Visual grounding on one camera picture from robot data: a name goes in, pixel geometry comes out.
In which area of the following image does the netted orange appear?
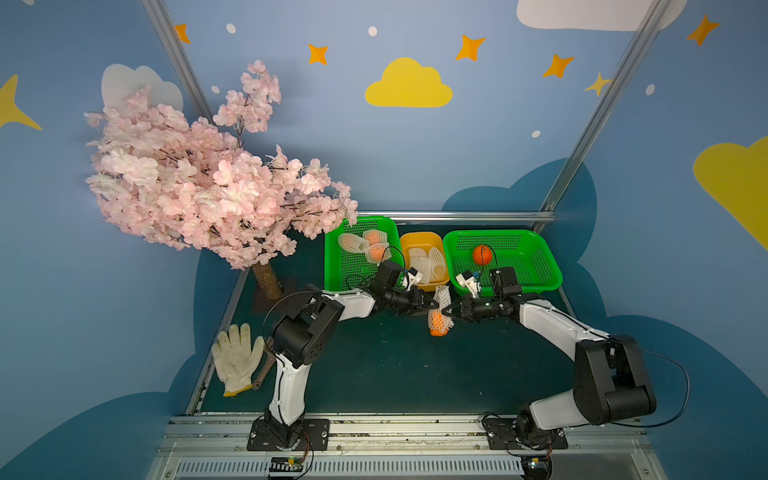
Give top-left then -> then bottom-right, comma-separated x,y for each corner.
362,229 -> 388,245
337,233 -> 370,254
364,242 -> 392,264
427,285 -> 454,337

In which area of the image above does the white foam net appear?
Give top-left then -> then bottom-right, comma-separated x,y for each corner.
408,247 -> 433,285

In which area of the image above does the peeled bare orange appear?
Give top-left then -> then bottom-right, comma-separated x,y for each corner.
472,244 -> 494,266

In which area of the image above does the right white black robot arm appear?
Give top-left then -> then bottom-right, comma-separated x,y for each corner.
442,267 -> 657,450

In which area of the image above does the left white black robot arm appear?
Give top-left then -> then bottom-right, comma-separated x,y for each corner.
263,260 -> 439,449

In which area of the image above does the yellow plastic tub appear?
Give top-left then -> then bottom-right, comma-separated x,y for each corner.
400,232 -> 449,292

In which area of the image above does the right green plastic basket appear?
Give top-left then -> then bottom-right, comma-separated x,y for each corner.
443,229 -> 563,297

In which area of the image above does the green plastic basket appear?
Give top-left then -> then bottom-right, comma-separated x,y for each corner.
443,229 -> 563,297
324,216 -> 405,291

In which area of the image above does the left green plastic basket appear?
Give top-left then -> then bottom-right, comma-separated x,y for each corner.
324,216 -> 405,291

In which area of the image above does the brown slotted scoop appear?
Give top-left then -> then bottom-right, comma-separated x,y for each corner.
252,338 -> 276,390

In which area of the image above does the right small circuit board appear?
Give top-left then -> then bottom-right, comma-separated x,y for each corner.
521,457 -> 552,480

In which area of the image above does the small circuit board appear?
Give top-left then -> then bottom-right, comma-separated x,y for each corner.
521,457 -> 552,480
266,457 -> 311,479

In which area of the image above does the white work glove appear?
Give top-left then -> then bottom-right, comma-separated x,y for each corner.
211,323 -> 265,397

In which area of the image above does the left small circuit board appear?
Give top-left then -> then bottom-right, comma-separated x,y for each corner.
266,457 -> 311,479

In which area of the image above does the pink artificial blossom tree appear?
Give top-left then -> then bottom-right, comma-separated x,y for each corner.
86,61 -> 358,270

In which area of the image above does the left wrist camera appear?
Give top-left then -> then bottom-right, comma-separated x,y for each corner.
400,268 -> 424,291

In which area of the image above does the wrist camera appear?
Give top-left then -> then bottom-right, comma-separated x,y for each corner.
455,270 -> 482,298
400,268 -> 424,291

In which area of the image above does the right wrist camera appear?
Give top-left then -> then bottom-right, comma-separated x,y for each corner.
455,270 -> 482,298

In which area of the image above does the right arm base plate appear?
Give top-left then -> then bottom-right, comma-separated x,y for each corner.
480,415 -> 568,451

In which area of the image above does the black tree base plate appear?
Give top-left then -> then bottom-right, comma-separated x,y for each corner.
250,284 -> 292,314

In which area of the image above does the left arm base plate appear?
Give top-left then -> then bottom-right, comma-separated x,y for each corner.
246,418 -> 330,452

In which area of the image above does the aluminium mounting rail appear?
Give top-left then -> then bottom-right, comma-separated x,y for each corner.
147,413 -> 666,479

